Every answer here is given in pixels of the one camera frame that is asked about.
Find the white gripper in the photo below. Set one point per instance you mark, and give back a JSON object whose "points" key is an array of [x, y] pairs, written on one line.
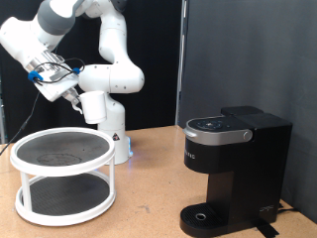
{"points": [[57, 87]]}

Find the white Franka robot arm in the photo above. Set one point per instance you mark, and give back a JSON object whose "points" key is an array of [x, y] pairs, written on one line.
{"points": [[112, 79]]}

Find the metal frame pole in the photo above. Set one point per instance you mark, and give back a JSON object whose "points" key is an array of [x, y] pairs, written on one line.
{"points": [[181, 66]]}

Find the white mug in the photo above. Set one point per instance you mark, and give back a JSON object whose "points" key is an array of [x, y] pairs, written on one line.
{"points": [[94, 109]]}

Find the black Keurig coffee machine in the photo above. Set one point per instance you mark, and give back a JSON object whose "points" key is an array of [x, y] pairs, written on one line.
{"points": [[244, 165]]}

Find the grey backdrop panel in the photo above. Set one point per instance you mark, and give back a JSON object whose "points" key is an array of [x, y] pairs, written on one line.
{"points": [[264, 39]]}

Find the black tape strip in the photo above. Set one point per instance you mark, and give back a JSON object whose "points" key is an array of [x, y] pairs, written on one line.
{"points": [[266, 229]]}

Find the black curtain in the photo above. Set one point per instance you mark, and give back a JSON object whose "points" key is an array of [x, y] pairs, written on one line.
{"points": [[158, 49]]}

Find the white two-tier turntable shelf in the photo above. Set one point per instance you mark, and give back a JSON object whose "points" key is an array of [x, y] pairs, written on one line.
{"points": [[62, 165]]}

